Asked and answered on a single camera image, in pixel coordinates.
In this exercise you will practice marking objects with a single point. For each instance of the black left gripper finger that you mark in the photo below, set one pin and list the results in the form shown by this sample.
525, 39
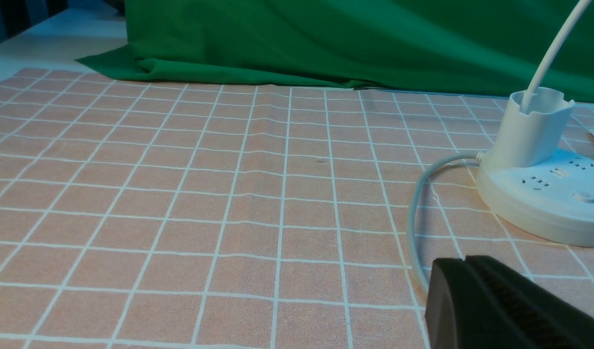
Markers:
481, 303

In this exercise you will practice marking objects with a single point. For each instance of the white desk lamp with sockets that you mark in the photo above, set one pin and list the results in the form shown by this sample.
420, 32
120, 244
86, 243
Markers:
526, 178

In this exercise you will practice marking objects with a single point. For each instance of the green backdrop cloth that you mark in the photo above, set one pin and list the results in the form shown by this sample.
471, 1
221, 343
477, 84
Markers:
474, 47

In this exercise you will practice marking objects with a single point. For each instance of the pink grid tablecloth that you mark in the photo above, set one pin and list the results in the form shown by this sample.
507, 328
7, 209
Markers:
168, 215

